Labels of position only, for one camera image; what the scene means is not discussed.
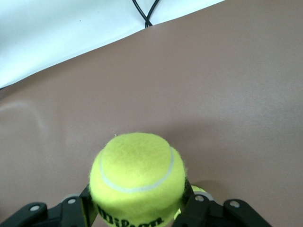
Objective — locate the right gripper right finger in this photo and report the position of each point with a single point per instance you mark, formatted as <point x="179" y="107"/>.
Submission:
<point x="213" y="215"/>

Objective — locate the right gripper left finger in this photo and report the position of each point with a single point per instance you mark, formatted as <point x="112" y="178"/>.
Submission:
<point x="61" y="212"/>

